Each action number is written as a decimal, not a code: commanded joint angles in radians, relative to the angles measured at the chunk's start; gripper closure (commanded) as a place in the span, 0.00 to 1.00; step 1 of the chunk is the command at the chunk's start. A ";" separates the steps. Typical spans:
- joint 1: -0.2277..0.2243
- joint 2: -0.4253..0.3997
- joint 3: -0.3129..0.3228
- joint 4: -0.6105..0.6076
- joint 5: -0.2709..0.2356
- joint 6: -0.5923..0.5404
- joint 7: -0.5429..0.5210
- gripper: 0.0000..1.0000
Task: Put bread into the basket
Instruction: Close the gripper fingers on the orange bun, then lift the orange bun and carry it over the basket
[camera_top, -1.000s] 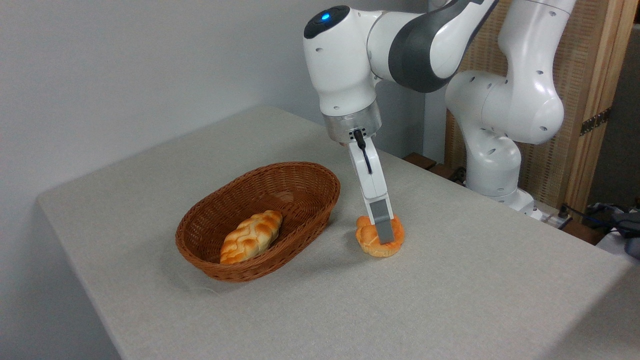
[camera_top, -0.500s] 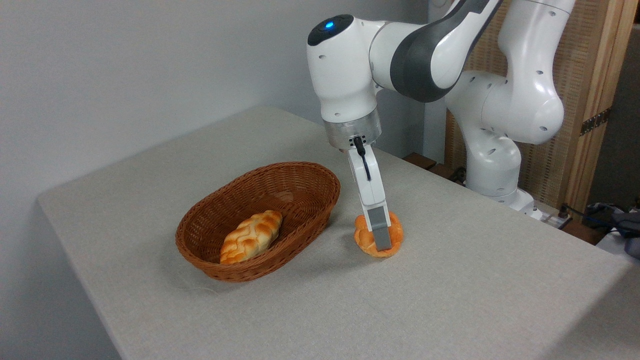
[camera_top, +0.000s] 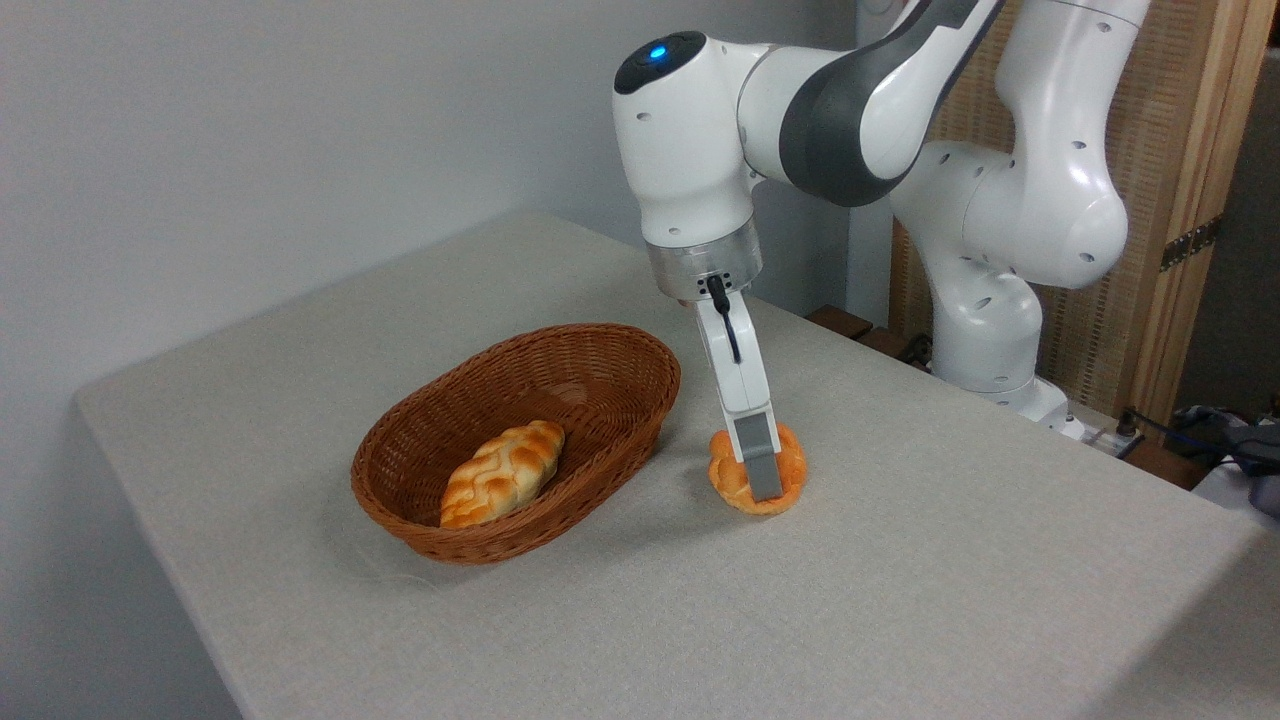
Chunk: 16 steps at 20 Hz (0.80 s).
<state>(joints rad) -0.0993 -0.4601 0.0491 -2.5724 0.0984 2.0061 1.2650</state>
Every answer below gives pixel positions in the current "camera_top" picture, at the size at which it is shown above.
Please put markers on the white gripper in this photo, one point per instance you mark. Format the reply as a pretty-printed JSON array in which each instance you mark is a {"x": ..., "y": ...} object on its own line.
[{"x": 745, "y": 385}]

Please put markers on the round knotted bread roll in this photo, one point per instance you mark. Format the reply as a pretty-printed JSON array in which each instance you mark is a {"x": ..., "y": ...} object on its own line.
[{"x": 725, "y": 480}]

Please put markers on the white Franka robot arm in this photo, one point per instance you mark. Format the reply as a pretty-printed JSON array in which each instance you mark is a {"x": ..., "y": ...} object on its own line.
[{"x": 680, "y": 150}]

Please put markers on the brown wicker basket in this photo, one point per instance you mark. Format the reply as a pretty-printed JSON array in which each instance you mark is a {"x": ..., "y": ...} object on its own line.
[{"x": 610, "y": 400}]

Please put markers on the long braided bread loaf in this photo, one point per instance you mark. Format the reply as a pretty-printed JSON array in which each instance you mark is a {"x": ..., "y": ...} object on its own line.
[{"x": 500, "y": 472}]

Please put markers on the grey linen tablecloth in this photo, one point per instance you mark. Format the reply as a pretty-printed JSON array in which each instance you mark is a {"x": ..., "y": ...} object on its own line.
[{"x": 900, "y": 600}]

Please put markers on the dark metal screen hinge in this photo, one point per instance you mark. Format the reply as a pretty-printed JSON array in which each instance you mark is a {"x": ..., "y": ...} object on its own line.
[{"x": 1190, "y": 243}]

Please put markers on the dark grey bag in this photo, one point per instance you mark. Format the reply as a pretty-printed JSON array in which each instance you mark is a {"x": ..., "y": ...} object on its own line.
[{"x": 1255, "y": 450}]

